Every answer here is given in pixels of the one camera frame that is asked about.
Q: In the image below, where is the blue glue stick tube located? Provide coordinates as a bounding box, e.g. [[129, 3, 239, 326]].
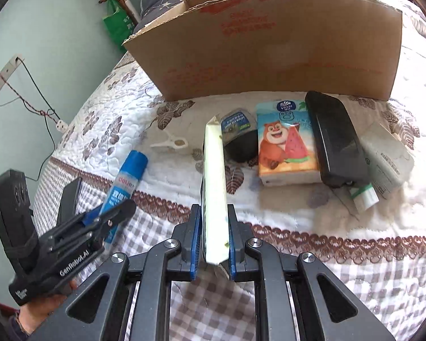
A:
[[98, 149, 149, 244]]

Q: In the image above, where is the green white glue stick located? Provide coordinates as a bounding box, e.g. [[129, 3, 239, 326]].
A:
[[348, 183, 379, 213]]

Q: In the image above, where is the black rectangular case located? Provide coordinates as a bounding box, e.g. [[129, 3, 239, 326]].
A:
[[305, 91, 370, 188]]

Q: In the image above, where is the cartoon bear tissue pack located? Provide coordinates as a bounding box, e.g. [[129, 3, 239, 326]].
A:
[[255, 99, 321, 186]]

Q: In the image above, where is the white power adapter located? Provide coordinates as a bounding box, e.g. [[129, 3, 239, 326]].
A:
[[359, 122, 414, 199]]

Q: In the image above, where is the green white toothpaste box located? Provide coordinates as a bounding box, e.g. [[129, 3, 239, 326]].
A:
[[201, 116, 230, 278]]

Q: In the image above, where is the white plastic clip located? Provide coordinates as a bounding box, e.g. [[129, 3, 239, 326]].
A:
[[151, 130, 188, 151]]

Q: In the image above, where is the black floss container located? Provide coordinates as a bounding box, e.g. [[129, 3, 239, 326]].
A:
[[221, 108, 258, 163]]

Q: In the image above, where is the person left hand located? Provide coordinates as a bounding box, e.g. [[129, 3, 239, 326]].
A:
[[17, 294, 67, 335]]

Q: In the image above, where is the black phone left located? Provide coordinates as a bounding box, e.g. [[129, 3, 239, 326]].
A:
[[57, 177, 82, 226]]

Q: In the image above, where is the quilted floral bedspread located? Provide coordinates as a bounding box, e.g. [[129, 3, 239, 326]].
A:
[[34, 0, 426, 340]]

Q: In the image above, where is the white power strip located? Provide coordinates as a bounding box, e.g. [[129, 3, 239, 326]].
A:
[[0, 54, 24, 91]]

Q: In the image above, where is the green plastic bag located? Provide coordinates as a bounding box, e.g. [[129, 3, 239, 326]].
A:
[[103, 0, 135, 51]]

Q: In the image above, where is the brown cardboard box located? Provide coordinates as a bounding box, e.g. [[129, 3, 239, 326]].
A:
[[124, 0, 402, 100]]

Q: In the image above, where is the white wall socket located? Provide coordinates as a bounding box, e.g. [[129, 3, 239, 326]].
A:
[[56, 119, 68, 134]]

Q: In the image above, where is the black wall cable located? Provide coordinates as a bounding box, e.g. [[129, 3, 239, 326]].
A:
[[0, 56, 63, 182]]

